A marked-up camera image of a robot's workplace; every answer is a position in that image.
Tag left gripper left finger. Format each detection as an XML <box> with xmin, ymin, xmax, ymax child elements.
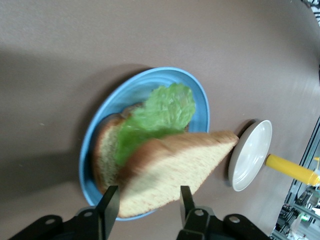
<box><xmin>96</xmin><ymin>185</ymin><xmax>121</xmax><ymax>240</ymax></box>

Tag beige round plate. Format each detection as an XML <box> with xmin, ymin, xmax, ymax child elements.
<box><xmin>227</xmin><ymin>119</ymin><xmax>273</xmax><ymax>193</ymax></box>

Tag blue round plate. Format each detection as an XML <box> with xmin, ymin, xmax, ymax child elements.
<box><xmin>78</xmin><ymin>66</ymin><xmax>211</xmax><ymax>222</ymax></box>

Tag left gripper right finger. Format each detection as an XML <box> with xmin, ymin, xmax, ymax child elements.
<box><xmin>176</xmin><ymin>185</ymin><xmax>219</xmax><ymax>240</ymax></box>

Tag aluminium frame profile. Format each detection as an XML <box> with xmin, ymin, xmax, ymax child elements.
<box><xmin>284</xmin><ymin>117</ymin><xmax>320</xmax><ymax>208</ymax></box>

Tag green lettuce leaf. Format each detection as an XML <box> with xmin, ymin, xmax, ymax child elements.
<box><xmin>115</xmin><ymin>83</ymin><xmax>197</xmax><ymax>168</ymax></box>

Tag brown bread slice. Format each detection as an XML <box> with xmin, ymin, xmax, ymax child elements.
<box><xmin>90</xmin><ymin>104</ymin><xmax>148</xmax><ymax>195</ymax></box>
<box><xmin>116</xmin><ymin>130</ymin><xmax>240</xmax><ymax>219</ymax></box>

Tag yellow mustard squeeze bottle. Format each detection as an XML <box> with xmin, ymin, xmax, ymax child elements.
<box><xmin>265</xmin><ymin>153</ymin><xmax>320</xmax><ymax>187</ymax></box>

